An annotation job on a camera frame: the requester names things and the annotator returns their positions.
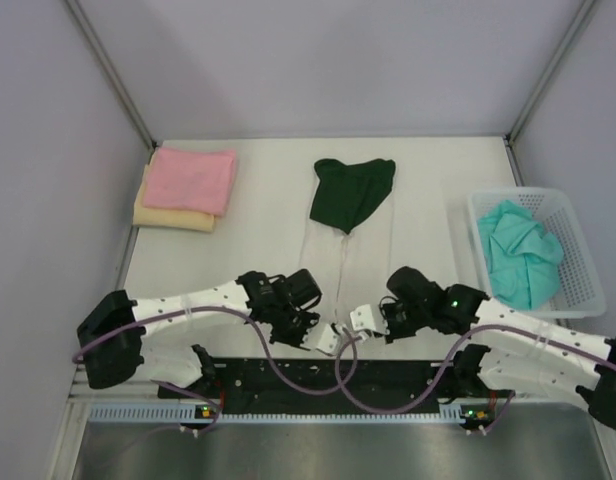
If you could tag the aluminium frame post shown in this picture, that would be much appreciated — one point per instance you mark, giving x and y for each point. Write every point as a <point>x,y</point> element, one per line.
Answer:
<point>568,41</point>
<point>86,30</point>

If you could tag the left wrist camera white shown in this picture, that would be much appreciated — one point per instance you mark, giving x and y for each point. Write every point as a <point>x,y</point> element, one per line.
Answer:
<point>326,338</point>

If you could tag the left aluminium frame post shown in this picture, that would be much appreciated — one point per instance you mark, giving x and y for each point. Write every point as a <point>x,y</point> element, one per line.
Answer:
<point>86,30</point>

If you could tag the white and green t shirt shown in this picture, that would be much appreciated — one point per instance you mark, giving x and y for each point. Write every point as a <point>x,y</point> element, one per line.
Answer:
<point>348,235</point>

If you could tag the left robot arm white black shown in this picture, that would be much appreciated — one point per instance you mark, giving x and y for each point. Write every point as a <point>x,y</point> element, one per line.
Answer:
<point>160,338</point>

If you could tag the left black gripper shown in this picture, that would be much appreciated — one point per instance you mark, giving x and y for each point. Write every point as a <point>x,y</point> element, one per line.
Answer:
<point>299,339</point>

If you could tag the white plastic basket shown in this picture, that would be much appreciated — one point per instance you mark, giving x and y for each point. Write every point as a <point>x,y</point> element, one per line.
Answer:
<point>580,293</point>

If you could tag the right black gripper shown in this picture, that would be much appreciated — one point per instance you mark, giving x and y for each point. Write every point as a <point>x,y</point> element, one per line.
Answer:
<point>385,311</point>

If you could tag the folded pink t shirt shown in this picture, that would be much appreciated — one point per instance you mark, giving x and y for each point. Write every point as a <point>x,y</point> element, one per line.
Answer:
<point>190,181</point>

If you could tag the teal t shirt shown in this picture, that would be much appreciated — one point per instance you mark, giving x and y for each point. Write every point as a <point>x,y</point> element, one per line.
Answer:
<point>522,257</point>

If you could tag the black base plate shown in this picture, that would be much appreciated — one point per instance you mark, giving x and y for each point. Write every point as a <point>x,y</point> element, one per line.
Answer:
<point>250,386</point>

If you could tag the folded beige t shirt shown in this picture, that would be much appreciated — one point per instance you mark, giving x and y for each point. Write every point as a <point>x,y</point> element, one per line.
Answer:
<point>168,218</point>

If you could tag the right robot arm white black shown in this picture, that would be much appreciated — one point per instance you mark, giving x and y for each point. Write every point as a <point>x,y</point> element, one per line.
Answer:
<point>503,349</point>

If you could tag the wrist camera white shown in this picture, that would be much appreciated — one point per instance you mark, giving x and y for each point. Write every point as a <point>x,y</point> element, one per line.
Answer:
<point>368,322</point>
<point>326,338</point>

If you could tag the right aluminium frame post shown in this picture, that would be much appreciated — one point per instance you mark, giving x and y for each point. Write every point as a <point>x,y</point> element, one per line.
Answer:
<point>568,41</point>

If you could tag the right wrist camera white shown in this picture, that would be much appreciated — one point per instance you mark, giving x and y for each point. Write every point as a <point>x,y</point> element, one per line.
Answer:
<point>368,322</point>

